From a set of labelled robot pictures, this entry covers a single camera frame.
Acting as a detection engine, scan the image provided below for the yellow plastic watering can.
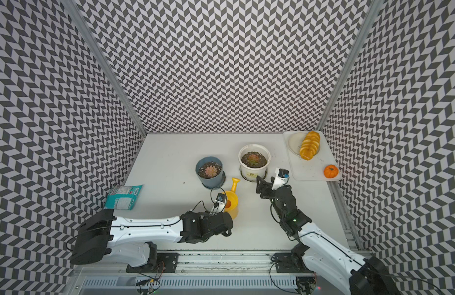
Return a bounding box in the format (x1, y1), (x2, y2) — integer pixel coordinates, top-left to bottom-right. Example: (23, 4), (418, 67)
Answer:
(224, 178), (240, 212)

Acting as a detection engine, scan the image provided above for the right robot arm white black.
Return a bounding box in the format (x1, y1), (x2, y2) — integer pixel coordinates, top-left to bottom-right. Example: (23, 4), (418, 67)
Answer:
(256, 177), (400, 295)

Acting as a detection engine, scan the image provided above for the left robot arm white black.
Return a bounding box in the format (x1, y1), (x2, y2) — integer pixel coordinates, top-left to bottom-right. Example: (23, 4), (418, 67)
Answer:
(70, 209), (234, 268)

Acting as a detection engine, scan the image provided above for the green red succulent plant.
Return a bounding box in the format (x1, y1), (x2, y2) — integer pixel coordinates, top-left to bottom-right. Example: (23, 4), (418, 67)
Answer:
(246, 152), (261, 168)

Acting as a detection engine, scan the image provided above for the pink succulent plant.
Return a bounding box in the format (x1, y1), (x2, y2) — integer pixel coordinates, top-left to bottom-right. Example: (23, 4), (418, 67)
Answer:
(204, 165), (219, 179)

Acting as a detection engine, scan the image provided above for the white plastic flower pot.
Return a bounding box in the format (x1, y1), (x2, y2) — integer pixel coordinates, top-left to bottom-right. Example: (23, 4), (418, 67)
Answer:
(238, 144), (271, 183)

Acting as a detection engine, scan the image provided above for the white cutting board tray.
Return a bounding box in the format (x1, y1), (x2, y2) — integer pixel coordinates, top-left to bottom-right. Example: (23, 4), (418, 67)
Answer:
(282, 130), (343, 181)

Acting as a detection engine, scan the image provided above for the small orange pumpkin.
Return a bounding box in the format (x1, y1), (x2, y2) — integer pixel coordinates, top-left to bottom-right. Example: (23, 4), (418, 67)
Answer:
(323, 165), (339, 179)

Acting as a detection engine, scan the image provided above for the white round plate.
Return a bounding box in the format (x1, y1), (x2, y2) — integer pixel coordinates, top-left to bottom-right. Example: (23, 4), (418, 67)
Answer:
(287, 133), (306, 156)

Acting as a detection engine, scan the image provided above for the blue plastic flower pot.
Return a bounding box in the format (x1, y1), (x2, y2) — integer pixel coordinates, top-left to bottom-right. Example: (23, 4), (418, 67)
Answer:
(195, 156), (226, 189)

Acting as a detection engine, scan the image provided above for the teal tissue packet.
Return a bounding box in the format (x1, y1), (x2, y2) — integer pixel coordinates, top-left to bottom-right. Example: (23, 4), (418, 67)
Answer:
(103, 185), (143, 210)

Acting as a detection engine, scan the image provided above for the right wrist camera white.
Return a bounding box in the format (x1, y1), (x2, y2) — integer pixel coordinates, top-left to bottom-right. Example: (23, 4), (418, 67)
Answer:
(272, 168), (290, 191)

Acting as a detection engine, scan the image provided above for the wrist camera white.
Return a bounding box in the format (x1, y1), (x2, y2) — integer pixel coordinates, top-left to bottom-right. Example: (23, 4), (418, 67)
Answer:
(212, 193), (228, 215)
(272, 168), (290, 191)

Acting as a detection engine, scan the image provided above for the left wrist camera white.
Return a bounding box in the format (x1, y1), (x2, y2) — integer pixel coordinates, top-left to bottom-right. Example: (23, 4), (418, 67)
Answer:
(212, 193), (228, 215)

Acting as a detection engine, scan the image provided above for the aluminium front rail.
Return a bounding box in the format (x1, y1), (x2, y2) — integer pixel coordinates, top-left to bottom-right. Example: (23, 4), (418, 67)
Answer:
(76, 250), (365, 277)

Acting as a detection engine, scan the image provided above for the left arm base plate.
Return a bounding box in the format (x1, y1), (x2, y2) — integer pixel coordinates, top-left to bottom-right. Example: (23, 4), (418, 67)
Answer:
(125, 253), (180, 274)

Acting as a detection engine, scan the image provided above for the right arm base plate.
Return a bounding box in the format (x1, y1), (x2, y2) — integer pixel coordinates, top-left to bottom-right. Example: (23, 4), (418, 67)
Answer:
(271, 252), (313, 274)

